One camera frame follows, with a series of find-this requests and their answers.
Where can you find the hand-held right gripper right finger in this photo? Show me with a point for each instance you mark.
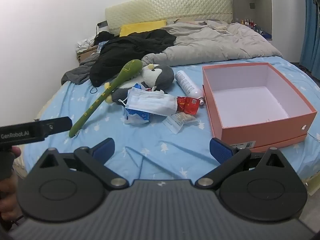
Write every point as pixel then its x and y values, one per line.
pixel 221 150

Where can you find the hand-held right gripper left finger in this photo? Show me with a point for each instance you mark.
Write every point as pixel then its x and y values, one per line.
pixel 103 149

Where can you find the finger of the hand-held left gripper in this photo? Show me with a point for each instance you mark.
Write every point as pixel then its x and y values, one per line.
pixel 58 125

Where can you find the orange cardboard box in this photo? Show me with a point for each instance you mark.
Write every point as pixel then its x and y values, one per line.
pixel 250 130

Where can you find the blue and white packet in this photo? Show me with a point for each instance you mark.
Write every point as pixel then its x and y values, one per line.
pixel 137 117

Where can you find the clear printed packet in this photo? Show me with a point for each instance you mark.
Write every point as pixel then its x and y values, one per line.
pixel 176 122

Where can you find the red snack packet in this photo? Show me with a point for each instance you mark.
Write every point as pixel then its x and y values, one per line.
pixel 187 103

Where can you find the white face mask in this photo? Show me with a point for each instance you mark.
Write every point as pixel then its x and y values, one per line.
pixel 150 102

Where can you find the person's left hand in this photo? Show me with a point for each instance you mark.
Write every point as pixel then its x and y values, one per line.
pixel 7 195

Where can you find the dark grey cloth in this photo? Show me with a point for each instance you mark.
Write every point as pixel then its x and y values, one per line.
pixel 77 75

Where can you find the blue star-print bed sheet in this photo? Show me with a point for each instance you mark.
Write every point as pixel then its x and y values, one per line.
pixel 162 142

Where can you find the white spray bottle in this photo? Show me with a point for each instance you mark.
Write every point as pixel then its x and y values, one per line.
pixel 186 82

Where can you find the brown cardboard box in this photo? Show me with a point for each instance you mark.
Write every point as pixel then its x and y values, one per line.
pixel 86 53

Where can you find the green plush stick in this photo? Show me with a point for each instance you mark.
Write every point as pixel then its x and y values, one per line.
pixel 125 72

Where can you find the white crumpled cloth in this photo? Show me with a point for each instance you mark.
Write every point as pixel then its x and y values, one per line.
pixel 85 43

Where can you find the grey penguin plush toy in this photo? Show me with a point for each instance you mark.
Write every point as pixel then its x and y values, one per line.
pixel 160 76

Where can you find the black clothing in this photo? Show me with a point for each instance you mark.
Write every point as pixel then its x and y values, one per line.
pixel 120 52

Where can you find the grey duvet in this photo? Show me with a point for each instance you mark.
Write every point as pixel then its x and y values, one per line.
pixel 212 45

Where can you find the blue storage tray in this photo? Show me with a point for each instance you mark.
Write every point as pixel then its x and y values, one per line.
pixel 266 35

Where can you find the yellow pillow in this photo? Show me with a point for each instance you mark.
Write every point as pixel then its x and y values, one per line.
pixel 140 27

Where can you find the row of small bottles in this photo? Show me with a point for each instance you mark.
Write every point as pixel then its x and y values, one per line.
pixel 246 23

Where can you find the blue curtain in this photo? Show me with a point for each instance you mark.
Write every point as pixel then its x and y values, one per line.
pixel 310 42

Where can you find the cream padded headboard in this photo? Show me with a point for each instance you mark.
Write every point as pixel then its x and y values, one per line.
pixel 175 7

